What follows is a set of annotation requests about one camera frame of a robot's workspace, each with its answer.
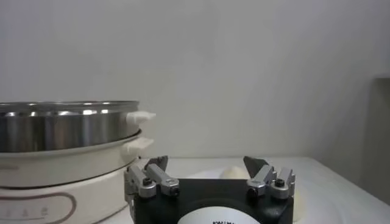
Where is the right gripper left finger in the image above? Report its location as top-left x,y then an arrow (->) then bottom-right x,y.
124,155 -> 180,201

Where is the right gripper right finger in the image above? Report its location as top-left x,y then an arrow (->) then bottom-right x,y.
243,156 -> 296,200

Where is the white steamed baozi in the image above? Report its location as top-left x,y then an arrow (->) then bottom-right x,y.
221,166 -> 250,180

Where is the stainless steel steamer basket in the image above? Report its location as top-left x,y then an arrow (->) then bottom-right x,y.
0,100 -> 156,153

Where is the white round plate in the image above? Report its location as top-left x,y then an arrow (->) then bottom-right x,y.
185,168 -> 307,223

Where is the white electric cooker pot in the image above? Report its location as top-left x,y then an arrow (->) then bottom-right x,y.
0,130 -> 155,224

